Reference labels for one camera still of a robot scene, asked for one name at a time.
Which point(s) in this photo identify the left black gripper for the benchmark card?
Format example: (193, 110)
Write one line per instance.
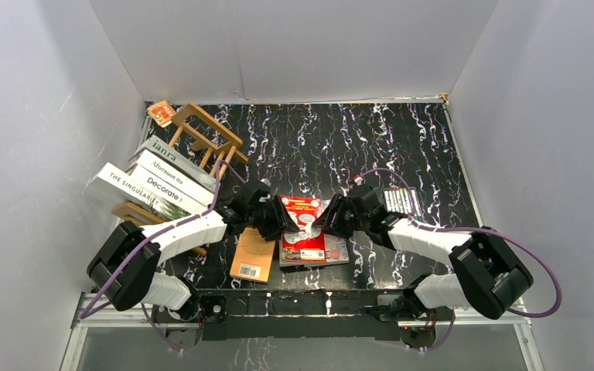
(267, 216)

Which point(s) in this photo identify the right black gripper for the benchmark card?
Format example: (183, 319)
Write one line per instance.
(337, 205)

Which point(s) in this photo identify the floral patterned book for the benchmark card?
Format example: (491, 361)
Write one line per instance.
(336, 248)

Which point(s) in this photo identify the red comic treehouse book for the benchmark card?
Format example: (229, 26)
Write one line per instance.
(306, 246)

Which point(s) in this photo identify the brown Decorate Furniture book box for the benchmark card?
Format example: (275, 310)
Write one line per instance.
(163, 189)

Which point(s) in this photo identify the white Afternoon tea book box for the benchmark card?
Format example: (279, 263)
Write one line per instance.
(173, 177)

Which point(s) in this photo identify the grey book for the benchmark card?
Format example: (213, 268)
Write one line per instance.
(163, 150)

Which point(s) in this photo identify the white palm leaf book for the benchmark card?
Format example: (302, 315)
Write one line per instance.
(112, 186)

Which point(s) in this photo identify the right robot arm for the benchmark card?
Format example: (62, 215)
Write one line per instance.
(486, 274)

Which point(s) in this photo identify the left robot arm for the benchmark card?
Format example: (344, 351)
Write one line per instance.
(125, 269)

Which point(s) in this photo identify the orange paperback book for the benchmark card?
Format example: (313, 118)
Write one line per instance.
(252, 257)

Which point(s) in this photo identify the coloured marker pen pack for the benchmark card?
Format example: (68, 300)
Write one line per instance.
(402, 200)

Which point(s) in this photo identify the wooden book rack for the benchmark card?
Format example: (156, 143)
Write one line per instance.
(213, 153)

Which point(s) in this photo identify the small orange card pack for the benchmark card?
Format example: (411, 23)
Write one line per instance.
(162, 113)

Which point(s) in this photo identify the aluminium front rail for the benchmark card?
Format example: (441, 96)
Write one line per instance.
(251, 313)

